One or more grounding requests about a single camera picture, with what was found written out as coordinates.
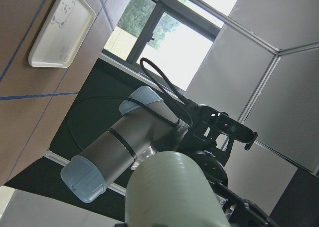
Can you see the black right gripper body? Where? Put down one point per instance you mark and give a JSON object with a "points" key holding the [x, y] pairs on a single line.
{"points": [[240, 212]]}

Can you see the white bear print tray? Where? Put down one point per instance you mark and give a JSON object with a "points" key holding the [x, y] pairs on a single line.
{"points": [[62, 34]]}

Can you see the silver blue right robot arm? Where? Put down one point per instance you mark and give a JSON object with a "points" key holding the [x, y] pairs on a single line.
{"points": [[145, 119]]}

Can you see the pale green cup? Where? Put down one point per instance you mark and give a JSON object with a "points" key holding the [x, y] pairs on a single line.
{"points": [[169, 189]]}

